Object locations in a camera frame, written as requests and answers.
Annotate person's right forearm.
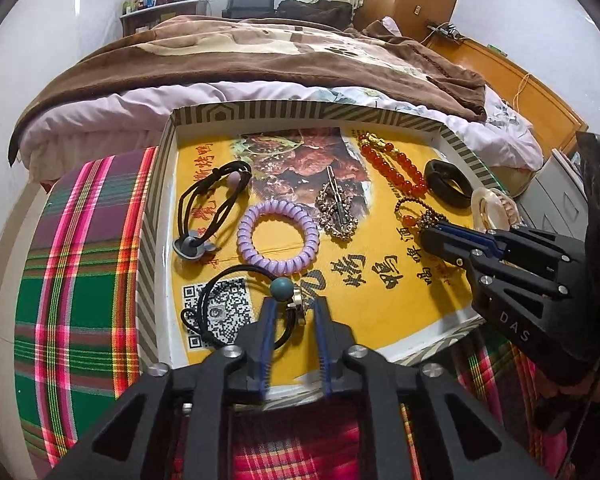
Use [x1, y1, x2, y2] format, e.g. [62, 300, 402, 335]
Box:
[532, 360, 600, 480]

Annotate wooden desk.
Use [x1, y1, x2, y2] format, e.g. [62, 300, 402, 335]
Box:
[120, 0, 208, 37]

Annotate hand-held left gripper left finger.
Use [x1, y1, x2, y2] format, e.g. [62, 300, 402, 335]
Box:
[45, 296, 281, 480]

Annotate dark cloth pile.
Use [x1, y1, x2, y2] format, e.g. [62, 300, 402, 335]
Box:
[276, 0, 353, 23]

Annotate dark red bead bracelet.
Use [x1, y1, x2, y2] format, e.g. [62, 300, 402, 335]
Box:
[394, 196, 451, 233]

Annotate black bangle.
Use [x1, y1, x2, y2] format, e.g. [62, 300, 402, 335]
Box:
[424, 158, 473, 209]

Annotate grey metal cabinet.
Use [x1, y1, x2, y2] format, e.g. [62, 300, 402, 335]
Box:
[517, 150, 593, 248]

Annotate purple spiral hair tie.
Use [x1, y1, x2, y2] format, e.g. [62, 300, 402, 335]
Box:
[236, 200, 321, 276]

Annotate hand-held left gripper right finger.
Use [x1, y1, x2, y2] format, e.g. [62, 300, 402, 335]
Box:
[312, 296, 556, 480]

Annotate bed with brown blanket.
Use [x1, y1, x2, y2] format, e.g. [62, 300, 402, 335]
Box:
[7, 14, 488, 167]

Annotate power strip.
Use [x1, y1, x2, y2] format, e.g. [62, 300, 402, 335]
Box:
[426, 20, 463, 41]

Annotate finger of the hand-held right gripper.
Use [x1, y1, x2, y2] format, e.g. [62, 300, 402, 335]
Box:
[441, 224, 589, 282]
[422, 226, 570, 305]

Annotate yellow printed cardboard box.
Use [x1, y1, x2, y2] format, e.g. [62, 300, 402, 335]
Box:
[135, 101, 501, 401]

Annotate black hair tie teal bead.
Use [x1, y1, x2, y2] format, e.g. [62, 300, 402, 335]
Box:
[180, 265, 311, 351]

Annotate black hair tie grey heart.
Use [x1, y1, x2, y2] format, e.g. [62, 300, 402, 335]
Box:
[172, 160, 253, 262]

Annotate rhinestone hair clip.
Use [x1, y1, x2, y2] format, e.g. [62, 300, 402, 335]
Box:
[315, 165, 358, 241]

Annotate black television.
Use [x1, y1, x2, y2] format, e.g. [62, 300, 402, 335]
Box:
[222, 0, 277, 20]

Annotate clear plastic bangle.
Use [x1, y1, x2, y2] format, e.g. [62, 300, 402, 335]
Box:
[470, 186, 523, 233]

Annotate plaid bed sheet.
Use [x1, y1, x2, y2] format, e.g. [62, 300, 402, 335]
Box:
[12, 146, 581, 480]

